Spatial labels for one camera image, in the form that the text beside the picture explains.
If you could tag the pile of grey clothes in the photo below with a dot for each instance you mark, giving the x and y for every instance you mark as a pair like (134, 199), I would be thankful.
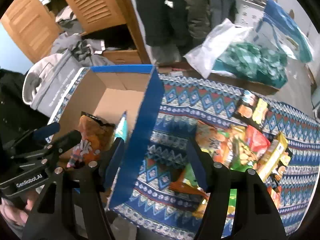
(87, 51)

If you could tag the patterned blue tablecloth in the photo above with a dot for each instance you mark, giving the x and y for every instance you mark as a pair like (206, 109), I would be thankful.
(205, 110)

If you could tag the person's left hand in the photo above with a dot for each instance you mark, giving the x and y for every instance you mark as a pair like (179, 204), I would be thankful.
(17, 216)

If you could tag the black chip snack bag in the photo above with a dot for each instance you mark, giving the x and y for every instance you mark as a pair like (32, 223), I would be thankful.
(252, 110)

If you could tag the orange snack bag green label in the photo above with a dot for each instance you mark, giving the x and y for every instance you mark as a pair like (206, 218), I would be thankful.
(216, 142)

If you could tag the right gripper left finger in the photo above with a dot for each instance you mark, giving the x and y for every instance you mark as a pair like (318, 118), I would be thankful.
(110, 162)

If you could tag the teal snack bag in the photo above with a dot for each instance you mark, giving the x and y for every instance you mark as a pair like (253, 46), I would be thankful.
(121, 130)

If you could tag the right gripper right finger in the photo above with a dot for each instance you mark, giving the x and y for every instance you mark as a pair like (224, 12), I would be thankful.
(210, 175)

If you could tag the white plastic bag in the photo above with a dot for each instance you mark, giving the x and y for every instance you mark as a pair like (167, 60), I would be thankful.
(203, 57)

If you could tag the grey tote bag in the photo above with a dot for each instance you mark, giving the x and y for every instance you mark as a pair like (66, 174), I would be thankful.
(47, 80)

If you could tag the blue white shopping bag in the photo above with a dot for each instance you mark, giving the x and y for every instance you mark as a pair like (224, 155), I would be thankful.
(277, 30)

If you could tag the orange red snack bag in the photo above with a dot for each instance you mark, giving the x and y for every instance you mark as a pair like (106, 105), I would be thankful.
(96, 136)

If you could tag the blue cardboard box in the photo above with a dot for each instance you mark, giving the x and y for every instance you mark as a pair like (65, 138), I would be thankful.
(108, 92)

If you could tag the teal box with paper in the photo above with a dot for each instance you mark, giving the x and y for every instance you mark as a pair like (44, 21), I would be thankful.
(254, 63)

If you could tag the yellow long cracker pack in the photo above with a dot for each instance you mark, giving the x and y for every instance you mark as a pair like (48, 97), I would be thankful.
(272, 156)

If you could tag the wooden louvered wardrobe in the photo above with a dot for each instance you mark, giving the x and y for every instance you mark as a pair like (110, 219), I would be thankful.
(33, 29)

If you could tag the dark hanging jackets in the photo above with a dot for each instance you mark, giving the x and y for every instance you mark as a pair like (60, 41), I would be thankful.
(185, 23)

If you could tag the green pea snack bag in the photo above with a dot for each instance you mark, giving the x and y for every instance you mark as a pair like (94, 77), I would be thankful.
(243, 157)

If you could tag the white bucket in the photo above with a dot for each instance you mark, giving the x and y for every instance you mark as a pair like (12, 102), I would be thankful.
(249, 12)

